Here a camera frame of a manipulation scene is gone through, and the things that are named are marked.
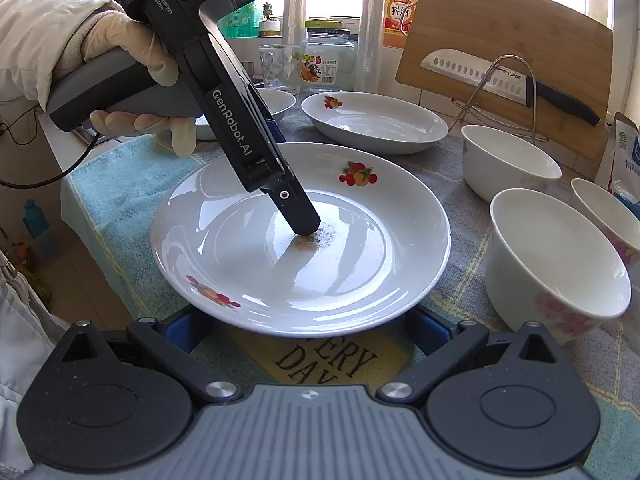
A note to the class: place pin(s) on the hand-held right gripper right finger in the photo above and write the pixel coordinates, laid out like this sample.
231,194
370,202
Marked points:
434,332

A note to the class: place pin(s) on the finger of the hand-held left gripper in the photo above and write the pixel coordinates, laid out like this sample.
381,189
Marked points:
299,212

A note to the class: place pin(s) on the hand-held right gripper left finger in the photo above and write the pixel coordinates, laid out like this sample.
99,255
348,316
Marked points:
186,329

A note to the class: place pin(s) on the large white fruit print plate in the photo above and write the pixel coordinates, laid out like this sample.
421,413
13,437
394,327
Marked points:
350,260

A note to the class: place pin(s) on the deep white fruit print plate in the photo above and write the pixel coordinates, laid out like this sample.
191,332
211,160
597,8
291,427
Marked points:
380,125

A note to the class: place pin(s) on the white flower print bowl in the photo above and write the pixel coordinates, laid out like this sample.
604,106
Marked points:
505,170
610,215
545,270

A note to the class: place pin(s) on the person's left forearm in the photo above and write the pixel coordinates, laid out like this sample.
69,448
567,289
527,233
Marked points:
35,40

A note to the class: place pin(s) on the person's left hand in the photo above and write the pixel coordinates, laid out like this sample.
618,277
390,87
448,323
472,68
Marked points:
135,35

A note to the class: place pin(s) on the patterned drinking glass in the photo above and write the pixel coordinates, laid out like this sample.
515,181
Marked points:
280,67

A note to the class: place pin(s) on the green soap dispenser bottle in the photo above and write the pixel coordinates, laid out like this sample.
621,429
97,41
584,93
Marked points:
242,22

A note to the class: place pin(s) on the small potted plant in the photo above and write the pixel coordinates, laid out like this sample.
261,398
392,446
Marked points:
270,27

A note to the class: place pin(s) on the glass jar with lid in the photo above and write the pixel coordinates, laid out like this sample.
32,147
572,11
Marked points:
325,60

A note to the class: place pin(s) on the plastic bag roll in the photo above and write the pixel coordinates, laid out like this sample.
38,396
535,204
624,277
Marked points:
294,10

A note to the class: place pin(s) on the grey blue checked towel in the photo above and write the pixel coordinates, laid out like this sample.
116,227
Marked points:
115,200

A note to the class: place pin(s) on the stack of clear plastic cups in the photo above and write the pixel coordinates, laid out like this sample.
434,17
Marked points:
372,35

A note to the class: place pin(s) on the person's white jacket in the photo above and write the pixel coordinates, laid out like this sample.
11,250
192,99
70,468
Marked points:
20,335

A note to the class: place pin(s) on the blue bottle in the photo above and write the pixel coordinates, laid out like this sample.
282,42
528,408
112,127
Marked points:
35,222

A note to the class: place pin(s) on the orange liquid bottle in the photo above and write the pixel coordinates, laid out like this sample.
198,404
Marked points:
397,5

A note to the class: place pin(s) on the white blue salt bag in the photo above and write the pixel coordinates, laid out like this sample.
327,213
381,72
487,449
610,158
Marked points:
625,160

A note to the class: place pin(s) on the bamboo cutting board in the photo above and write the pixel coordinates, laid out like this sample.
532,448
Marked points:
500,20

